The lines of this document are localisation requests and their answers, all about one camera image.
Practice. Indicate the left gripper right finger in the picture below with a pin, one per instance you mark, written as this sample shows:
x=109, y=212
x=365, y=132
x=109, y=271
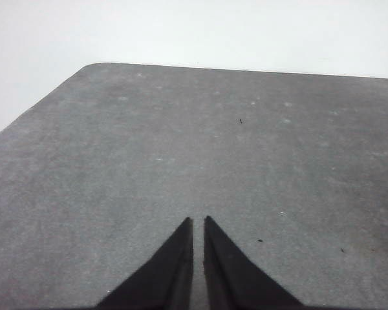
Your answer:
x=229, y=274

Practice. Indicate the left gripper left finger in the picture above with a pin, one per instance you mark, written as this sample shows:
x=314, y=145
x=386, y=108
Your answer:
x=168, y=274

